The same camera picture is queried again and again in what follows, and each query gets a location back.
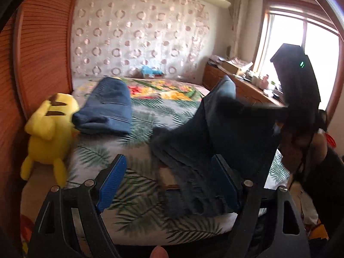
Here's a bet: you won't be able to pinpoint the cardboard box on cabinet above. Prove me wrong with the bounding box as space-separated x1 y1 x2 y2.
222 59 247 75

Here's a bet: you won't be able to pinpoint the wooden louvered wardrobe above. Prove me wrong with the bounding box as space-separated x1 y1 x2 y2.
1 0 76 257

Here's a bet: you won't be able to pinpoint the person's right hand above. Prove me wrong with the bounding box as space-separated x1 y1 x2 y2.
279 129 328 174

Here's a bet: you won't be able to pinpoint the wooden side cabinet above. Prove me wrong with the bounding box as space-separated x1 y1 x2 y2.
202 63 283 107

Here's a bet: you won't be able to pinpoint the circle pattern sheer curtain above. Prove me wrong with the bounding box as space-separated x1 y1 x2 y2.
71 0 210 81

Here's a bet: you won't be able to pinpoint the pink figurine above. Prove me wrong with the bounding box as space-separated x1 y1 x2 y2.
260 75 269 90

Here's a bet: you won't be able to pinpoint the person's left hand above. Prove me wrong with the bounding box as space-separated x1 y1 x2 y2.
150 246 169 258

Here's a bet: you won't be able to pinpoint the palm leaf print bedsheet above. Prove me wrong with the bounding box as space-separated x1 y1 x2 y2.
67 98 289 246

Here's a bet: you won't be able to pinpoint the window with wooden frame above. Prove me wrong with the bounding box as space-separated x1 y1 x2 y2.
254 0 343 118

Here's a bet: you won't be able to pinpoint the light blue denim jeans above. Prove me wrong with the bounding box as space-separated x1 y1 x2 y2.
149 76 282 218

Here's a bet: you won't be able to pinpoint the side window drape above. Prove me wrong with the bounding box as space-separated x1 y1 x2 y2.
230 0 248 58

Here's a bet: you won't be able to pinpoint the folded dark blue jeans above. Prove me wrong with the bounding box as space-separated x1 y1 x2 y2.
72 77 132 136

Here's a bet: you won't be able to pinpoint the yellow Pikachu plush toy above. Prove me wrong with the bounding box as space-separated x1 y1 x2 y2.
20 93 79 187

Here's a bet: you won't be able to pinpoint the blue item on box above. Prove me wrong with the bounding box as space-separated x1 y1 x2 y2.
141 66 164 79

